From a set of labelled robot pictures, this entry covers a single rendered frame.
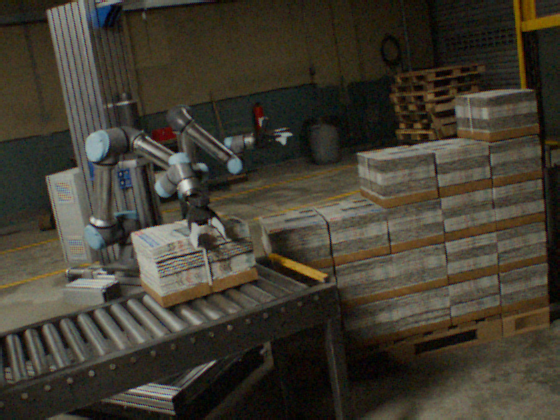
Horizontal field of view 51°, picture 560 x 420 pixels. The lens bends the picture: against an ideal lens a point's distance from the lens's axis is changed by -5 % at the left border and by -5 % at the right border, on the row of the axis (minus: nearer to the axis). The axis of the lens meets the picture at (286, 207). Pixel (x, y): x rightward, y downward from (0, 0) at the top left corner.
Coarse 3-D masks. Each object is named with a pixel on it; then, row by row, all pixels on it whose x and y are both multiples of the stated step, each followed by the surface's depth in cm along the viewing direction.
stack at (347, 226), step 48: (480, 192) 300; (288, 240) 287; (336, 240) 292; (384, 240) 295; (480, 240) 304; (384, 288) 300; (480, 288) 309; (288, 336) 297; (432, 336) 310; (480, 336) 315
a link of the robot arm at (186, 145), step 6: (186, 108) 313; (192, 114) 321; (174, 132) 318; (180, 138) 318; (186, 138) 318; (180, 144) 319; (186, 144) 318; (192, 144) 321; (180, 150) 320; (186, 150) 319; (192, 150) 321; (192, 156) 321; (192, 162) 321; (204, 186) 327; (204, 192) 325
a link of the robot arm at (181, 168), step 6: (174, 156) 216; (180, 156) 216; (186, 156) 218; (174, 162) 216; (180, 162) 215; (186, 162) 216; (174, 168) 216; (180, 168) 215; (186, 168) 215; (192, 168) 217; (168, 174) 219; (174, 174) 216; (180, 174) 214; (186, 174) 214; (192, 174) 216; (174, 180) 218; (180, 180) 214
